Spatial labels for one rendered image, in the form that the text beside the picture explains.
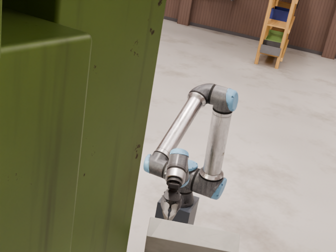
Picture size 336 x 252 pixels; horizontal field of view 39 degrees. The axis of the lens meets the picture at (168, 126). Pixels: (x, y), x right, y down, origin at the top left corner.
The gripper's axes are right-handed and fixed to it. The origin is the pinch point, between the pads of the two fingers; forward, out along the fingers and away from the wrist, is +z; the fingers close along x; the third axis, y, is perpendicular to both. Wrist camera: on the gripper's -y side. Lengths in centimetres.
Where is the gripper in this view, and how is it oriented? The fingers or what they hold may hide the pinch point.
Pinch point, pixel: (168, 219)
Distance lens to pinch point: 202.7
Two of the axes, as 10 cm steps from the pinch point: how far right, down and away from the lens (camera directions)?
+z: -1.6, 7.8, -6.1
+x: -9.8, -1.8, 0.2
